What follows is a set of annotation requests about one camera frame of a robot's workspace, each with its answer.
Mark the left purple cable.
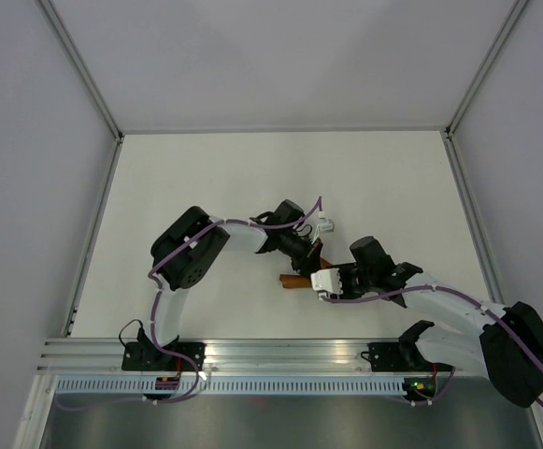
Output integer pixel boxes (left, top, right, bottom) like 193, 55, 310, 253
55, 196, 323, 413

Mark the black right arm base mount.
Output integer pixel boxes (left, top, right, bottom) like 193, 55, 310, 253
360, 341, 451, 373

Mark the left aluminium corner post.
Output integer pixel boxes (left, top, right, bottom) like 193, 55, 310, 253
36, 0, 123, 143

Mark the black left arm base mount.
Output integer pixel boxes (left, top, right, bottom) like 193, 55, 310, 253
121, 340, 207, 375

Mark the left aluminium side rail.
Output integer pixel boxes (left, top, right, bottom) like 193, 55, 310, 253
59, 135, 124, 338

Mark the brown cloth napkin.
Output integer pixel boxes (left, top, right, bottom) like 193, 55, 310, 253
279, 258, 331, 289

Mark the aluminium front frame rail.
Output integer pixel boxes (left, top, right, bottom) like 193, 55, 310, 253
35, 336, 543, 378

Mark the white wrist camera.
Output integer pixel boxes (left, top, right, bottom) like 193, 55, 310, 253
310, 268, 343, 301
312, 211, 335, 240

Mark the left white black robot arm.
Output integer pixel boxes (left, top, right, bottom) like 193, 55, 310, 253
137, 199, 328, 370

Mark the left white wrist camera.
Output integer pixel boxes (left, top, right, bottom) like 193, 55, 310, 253
312, 211, 335, 240

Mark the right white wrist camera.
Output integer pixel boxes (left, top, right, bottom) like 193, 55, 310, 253
310, 268, 343, 301

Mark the white slotted cable duct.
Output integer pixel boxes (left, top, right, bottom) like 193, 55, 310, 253
55, 375, 407, 396

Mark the aluminium corner post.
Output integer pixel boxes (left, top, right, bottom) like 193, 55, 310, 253
36, 0, 123, 143
442, 0, 532, 140

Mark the aluminium side rail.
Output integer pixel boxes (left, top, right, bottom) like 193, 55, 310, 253
440, 128, 514, 308
59, 135, 124, 338

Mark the right aluminium corner post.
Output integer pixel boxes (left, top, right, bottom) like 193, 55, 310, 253
442, 0, 532, 140

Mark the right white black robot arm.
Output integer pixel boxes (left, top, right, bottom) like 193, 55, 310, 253
336, 236, 543, 408

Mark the right aluminium side rail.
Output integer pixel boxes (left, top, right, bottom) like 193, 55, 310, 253
440, 128, 514, 308

